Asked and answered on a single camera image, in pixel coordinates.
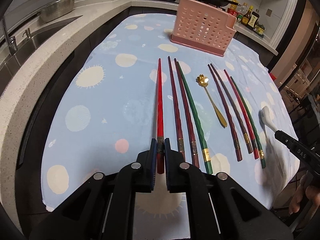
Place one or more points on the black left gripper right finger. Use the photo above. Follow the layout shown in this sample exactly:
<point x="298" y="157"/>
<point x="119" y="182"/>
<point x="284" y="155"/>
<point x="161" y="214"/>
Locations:
<point x="174" y="174"/>

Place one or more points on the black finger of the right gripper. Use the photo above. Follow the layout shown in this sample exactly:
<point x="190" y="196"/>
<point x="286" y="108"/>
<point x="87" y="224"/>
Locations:
<point x="307" y="157"/>

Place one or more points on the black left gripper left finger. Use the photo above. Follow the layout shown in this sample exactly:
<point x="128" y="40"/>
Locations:
<point x="145" y="175"/>

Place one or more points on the maroon chopstick with band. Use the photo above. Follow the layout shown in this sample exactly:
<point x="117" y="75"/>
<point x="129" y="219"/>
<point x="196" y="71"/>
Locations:
<point x="191" y="135"/>

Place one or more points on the bright red chopstick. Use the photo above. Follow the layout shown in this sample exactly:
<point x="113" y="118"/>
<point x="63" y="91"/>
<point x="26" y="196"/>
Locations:
<point x="160" y="129"/>

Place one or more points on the green chopstick gold band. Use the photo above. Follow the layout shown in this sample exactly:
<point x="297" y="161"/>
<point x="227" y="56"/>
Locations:
<point x="203" y="143"/>

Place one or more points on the white ceramic spoon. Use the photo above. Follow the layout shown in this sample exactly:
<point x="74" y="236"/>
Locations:
<point x="266" y="118"/>

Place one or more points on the gold flower-shaped spoon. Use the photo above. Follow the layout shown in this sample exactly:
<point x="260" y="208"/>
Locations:
<point x="203" y="82"/>

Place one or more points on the dark red chopstick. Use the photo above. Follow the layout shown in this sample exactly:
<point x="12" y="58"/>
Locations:
<point x="179" y="133"/>

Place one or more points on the dark purple chopstick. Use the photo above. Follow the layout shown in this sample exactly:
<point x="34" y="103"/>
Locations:
<point x="229" y="117"/>

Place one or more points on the person's right hand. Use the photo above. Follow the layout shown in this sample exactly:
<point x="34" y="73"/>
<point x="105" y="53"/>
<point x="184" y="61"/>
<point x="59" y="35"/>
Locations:
<point x="311" y="192"/>

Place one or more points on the blue patterned tablecloth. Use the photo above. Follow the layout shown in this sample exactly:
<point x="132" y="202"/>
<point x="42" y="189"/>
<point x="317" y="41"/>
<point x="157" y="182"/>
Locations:
<point x="106" y="115"/>

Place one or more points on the small green-lid jar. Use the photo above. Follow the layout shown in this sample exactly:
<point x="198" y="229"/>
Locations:
<point x="259" y="29"/>

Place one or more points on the dark soy sauce bottle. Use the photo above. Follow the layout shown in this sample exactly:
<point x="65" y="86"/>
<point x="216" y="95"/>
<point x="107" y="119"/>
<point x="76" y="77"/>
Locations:
<point x="253" y="19"/>

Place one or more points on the pink perforated utensil holder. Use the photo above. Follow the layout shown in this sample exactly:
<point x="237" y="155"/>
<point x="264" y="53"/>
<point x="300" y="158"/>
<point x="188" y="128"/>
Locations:
<point x="203" y="27"/>

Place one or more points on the brown sauce bottle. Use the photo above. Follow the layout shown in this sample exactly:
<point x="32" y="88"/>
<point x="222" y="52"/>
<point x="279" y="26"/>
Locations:
<point x="246" y="17"/>

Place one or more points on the clear bottle with cap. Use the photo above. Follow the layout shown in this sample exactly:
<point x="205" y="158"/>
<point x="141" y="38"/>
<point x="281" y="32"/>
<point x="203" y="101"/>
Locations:
<point x="242" y="9"/>

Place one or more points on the red label jar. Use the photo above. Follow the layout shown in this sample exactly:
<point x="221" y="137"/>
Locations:
<point x="232" y="12"/>

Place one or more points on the yellow cap bottle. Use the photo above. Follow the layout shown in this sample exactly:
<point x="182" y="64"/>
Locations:
<point x="234" y="4"/>

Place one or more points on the stainless steel sink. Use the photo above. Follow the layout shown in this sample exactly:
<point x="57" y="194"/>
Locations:
<point x="13" y="63"/>

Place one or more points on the chrome faucet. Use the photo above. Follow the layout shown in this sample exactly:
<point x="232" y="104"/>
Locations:
<point x="10" y="40"/>

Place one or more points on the stainless steel colander bowl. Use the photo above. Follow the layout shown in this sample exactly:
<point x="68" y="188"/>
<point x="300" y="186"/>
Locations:
<point x="56" y="10"/>

